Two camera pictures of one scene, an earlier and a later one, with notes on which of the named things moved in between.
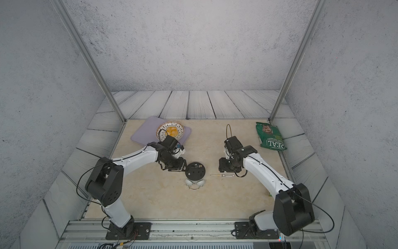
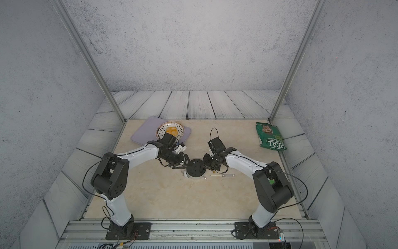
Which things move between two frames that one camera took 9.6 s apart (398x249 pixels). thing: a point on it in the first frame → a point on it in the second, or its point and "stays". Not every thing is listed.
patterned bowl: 172,128 stays
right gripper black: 222,167 → 205,163
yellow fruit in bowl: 172,131 stays
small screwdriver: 225,175 stays
